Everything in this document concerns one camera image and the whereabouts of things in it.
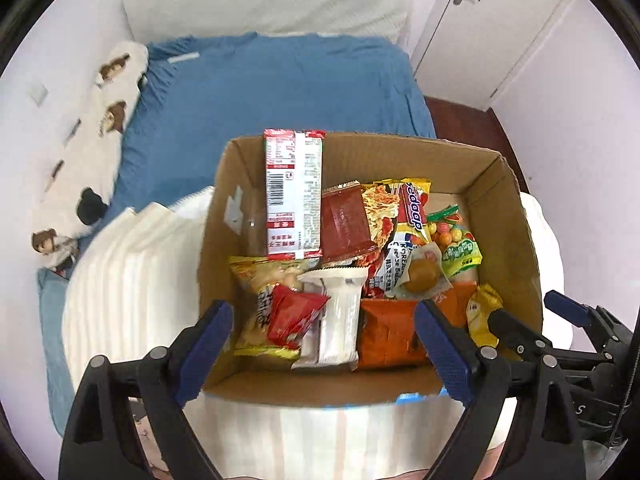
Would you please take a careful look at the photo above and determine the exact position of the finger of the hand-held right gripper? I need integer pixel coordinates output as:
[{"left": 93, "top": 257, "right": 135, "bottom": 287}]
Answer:
[
  {"left": 487, "top": 308, "right": 596, "bottom": 368},
  {"left": 544, "top": 290, "right": 633, "bottom": 356}
]

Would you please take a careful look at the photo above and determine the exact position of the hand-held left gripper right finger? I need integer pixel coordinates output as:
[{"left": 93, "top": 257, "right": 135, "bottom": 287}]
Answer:
[{"left": 414, "top": 299, "right": 587, "bottom": 480}]

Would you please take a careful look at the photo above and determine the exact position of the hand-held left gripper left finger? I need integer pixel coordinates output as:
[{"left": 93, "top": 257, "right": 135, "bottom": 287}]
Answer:
[{"left": 59, "top": 300, "right": 235, "bottom": 480}]

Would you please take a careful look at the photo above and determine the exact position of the bright orange snack packet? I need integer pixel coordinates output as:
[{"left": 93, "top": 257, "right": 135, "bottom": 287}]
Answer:
[{"left": 432, "top": 280, "right": 478, "bottom": 331}]

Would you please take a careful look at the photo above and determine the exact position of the dark orange snack packet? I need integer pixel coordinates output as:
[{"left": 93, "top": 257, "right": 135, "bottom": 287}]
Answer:
[{"left": 357, "top": 297, "right": 433, "bottom": 371}]

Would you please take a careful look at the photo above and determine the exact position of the yellow clear-window snack packet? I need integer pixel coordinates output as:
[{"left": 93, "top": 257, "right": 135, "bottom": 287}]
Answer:
[{"left": 229, "top": 255, "right": 321, "bottom": 361}]

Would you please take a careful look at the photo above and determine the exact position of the clear braised egg packet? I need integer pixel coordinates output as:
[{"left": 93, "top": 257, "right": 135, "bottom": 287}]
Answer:
[{"left": 392, "top": 242, "right": 453, "bottom": 301}]

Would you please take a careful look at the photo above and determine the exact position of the red triangular snack packet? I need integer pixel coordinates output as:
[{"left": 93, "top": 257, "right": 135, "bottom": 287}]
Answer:
[{"left": 266, "top": 284, "right": 331, "bottom": 350}]

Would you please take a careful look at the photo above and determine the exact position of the small white brown packet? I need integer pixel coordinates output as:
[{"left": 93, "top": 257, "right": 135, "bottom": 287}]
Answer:
[{"left": 291, "top": 322, "right": 323, "bottom": 371}]

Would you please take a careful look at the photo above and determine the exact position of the green yellow candy packet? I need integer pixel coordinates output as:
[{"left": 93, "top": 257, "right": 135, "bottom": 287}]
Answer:
[{"left": 426, "top": 204, "right": 483, "bottom": 281}]

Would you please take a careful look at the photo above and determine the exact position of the red white snack packet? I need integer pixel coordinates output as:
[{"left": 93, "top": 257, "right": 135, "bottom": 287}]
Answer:
[{"left": 263, "top": 129, "right": 327, "bottom": 261}]

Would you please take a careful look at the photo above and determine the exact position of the printed cardboard box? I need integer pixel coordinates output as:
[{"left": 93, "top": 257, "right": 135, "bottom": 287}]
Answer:
[{"left": 199, "top": 132, "right": 545, "bottom": 408}]

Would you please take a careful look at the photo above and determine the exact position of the instant noodle packet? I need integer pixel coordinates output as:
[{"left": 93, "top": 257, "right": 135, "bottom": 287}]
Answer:
[{"left": 361, "top": 177, "right": 433, "bottom": 298}]

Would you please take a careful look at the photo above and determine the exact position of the dark red snack packet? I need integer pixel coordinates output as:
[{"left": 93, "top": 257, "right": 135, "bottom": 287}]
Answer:
[{"left": 320, "top": 182, "right": 378, "bottom": 266}]

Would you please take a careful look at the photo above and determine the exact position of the printed white pillow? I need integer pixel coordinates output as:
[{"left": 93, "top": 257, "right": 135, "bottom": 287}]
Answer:
[{"left": 31, "top": 41, "right": 150, "bottom": 273}]

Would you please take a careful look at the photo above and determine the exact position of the blue bed sheet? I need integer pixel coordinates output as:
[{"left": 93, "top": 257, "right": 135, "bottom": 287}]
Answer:
[{"left": 37, "top": 32, "right": 436, "bottom": 436}]

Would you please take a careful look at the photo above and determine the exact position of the white door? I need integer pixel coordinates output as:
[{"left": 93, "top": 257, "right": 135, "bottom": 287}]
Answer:
[{"left": 410, "top": 0, "right": 576, "bottom": 111}]

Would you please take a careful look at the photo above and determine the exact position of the white headboard cushion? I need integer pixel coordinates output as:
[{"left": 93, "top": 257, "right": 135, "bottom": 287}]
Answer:
[{"left": 122, "top": 0, "right": 416, "bottom": 53}]

